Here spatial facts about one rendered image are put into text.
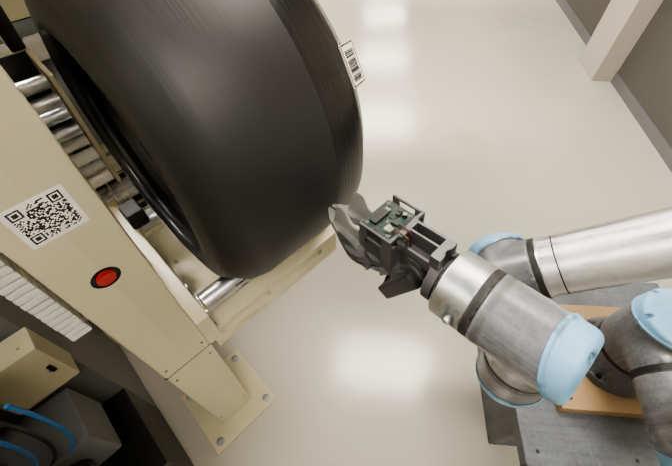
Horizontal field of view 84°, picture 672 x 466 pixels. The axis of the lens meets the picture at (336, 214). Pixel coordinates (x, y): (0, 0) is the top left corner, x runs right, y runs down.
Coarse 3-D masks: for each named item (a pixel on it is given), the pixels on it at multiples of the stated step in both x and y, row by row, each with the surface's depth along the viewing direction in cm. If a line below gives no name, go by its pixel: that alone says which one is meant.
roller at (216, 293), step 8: (216, 280) 77; (224, 280) 76; (232, 280) 76; (240, 280) 77; (248, 280) 78; (208, 288) 75; (216, 288) 75; (224, 288) 75; (232, 288) 76; (240, 288) 78; (200, 296) 74; (208, 296) 74; (216, 296) 74; (224, 296) 75; (208, 304) 74; (216, 304) 75
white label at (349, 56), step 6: (348, 42) 51; (342, 48) 50; (348, 48) 51; (342, 54) 50; (348, 54) 51; (354, 54) 52; (348, 60) 51; (354, 60) 52; (348, 66) 51; (354, 66) 52; (360, 66) 54; (348, 72) 51; (354, 72) 52; (360, 72) 53; (354, 78) 52; (360, 78) 53; (354, 84) 52; (360, 84) 53
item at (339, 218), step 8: (328, 208) 58; (336, 208) 53; (336, 216) 55; (344, 216) 53; (336, 224) 56; (344, 224) 54; (352, 224) 53; (336, 232) 56; (344, 232) 55; (352, 232) 54; (352, 240) 54
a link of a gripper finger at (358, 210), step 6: (354, 192) 55; (354, 198) 55; (360, 198) 54; (336, 204) 59; (354, 204) 56; (360, 204) 55; (366, 204) 54; (348, 210) 58; (354, 210) 57; (360, 210) 56; (366, 210) 55; (354, 216) 57; (360, 216) 57; (366, 216) 56; (354, 222) 57
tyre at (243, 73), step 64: (64, 0) 40; (128, 0) 38; (192, 0) 40; (256, 0) 43; (64, 64) 63; (128, 64) 38; (192, 64) 39; (256, 64) 43; (320, 64) 47; (128, 128) 44; (192, 128) 40; (256, 128) 43; (320, 128) 49; (192, 192) 44; (256, 192) 45; (320, 192) 54; (256, 256) 53
